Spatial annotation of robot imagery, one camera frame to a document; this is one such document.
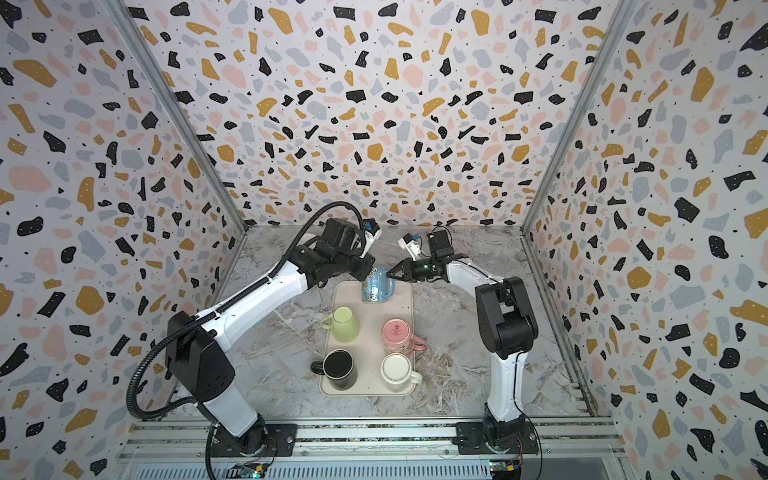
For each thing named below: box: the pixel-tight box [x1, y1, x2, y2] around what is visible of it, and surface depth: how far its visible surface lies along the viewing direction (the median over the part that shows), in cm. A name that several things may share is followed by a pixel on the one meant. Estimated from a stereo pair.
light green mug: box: [320, 306, 360, 343], surface depth 88 cm
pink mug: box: [381, 318, 428, 354], surface depth 82 cm
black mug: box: [310, 349, 358, 390], surface depth 80 cm
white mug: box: [380, 352, 423, 392], surface depth 80 cm
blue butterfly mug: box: [362, 267, 395, 303], surface depth 96 cm
